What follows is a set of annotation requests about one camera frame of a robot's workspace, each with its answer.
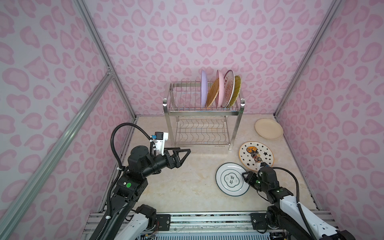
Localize orange rimmed star plate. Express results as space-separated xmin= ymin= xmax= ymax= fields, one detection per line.
xmin=239 ymin=142 xmax=275 ymax=172

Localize brown woven bamboo plate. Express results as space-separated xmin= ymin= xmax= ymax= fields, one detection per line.
xmin=206 ymin=79 xmax=220 ymax=108

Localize cream round plate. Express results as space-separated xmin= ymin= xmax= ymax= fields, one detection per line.
xmin=255 ymin=119 xmax=284 ymax=140

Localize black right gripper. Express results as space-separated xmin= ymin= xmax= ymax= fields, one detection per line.
xmin=240 ymin=171 xmax=269 ymax=194

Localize pink bear plate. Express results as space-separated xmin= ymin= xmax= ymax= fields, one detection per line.
xmin=216 ymin=70 xmax=225 ymax=108

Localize green rimmed woven bamboo plate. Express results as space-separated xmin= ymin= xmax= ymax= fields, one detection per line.
xmin=227 ymin=76 xmax=242 ymax=108

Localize stainless steel dish rack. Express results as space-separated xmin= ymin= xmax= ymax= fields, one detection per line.
xmin=163 ymin=82 xmax=246 ymax=151

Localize white plate dark rim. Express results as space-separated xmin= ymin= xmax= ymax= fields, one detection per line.
xmin=216 ymin=163 xmax=250 ymax=197

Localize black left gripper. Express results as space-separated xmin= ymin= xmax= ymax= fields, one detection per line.
xmin=141 ymin=146 xmax=190 ymax=180

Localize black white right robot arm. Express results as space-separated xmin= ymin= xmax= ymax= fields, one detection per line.
xmin=242 ymin=163 xmax=355 ymax=240

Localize purple bear plate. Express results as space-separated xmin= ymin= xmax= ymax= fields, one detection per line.
xmin=201 ymin=70 xmax=208 ymax=108

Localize white plate orange sunburst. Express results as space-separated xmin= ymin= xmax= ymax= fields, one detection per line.
xmin=221 ymin=70 xmax=235 ymax=108

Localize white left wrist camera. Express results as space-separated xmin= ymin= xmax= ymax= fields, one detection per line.
xmin=150 ymin=132 xmax=169 ymax=157

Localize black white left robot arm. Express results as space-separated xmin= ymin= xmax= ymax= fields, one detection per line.
xmin=91 ymin=146 xmax=191 ymax=240

